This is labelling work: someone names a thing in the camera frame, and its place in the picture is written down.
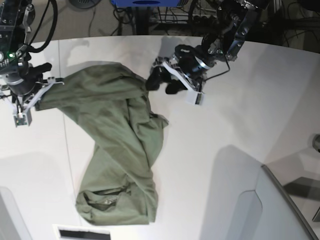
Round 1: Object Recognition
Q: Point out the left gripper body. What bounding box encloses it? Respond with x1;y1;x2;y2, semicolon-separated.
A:
174;44;225;80

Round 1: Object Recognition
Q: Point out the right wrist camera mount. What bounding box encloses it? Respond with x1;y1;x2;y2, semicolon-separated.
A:
0;76;64;127

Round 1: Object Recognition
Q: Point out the blue bin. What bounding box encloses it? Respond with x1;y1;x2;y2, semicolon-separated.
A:
111;0;180;8

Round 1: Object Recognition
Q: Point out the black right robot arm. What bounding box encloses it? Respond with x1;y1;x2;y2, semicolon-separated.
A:
0;0;58;96

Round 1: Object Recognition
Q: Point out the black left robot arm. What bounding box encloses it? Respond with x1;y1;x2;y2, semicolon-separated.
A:
145;0;269;95

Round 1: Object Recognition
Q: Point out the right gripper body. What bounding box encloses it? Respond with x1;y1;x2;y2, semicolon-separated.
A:
0;47;35;96

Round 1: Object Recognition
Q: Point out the white label plate with slot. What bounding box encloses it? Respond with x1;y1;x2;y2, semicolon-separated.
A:
52;224;112;240

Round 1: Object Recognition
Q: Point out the grey monitor edge panel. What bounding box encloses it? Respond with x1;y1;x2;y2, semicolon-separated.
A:
262;165;319;240

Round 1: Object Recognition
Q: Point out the green t-shirt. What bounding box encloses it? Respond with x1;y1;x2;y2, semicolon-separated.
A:
37;63;168;226

